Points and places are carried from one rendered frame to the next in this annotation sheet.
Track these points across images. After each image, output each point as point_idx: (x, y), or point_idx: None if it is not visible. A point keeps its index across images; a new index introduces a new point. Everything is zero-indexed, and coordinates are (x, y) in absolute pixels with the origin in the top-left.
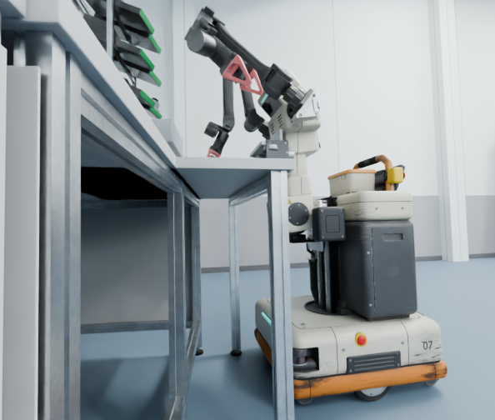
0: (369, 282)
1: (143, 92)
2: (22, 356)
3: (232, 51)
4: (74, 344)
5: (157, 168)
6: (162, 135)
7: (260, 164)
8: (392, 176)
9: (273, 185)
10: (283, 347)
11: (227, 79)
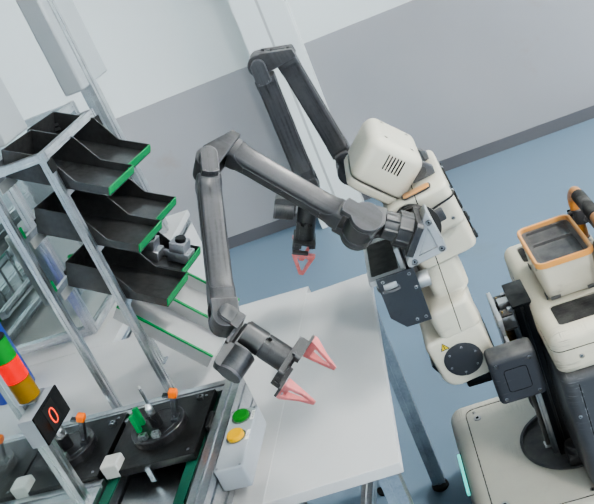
0: (591, 450)
1: (170, 297)
2: None
3: (270, 189)
4: None
5: None
6: (239, 483)
7: (359, 481)
8: None
9: (384, 488)
10: None
11: (276, 115)
